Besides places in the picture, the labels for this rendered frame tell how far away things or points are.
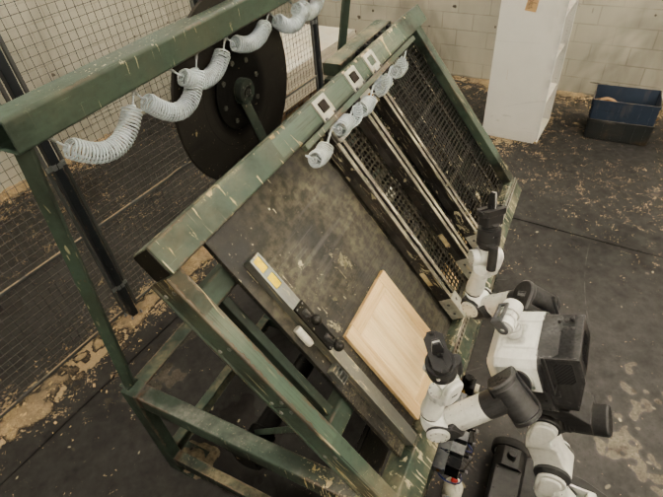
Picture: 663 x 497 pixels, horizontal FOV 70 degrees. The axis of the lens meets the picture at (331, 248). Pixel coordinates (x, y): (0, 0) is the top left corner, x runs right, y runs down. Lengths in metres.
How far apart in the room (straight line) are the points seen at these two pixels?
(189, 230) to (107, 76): 0.52
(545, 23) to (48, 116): 4.40
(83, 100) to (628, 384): 3.21
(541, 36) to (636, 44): 1.65
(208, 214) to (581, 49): 5.71
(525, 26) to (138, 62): 4.07
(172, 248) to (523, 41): 4.39
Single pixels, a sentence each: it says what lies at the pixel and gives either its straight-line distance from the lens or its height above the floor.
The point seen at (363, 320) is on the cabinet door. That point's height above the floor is 1.25.
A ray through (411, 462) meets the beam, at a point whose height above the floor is 0.90.
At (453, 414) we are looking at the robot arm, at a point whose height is 1.20.
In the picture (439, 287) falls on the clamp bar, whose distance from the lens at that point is 2.22.
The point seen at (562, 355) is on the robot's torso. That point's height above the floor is 1.40.
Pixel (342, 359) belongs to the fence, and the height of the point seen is 1.27.
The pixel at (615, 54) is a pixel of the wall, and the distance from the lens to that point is 6.63.
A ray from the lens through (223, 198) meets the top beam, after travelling 1.48.
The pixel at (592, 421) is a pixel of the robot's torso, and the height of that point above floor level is 1.05.
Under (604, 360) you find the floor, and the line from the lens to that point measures 3.58.
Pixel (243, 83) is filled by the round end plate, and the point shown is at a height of 1.89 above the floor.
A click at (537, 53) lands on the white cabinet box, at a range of 5.24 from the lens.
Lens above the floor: 2.68
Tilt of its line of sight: 41 degrees down
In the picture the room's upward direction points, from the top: 6 degrees counter-clockwise
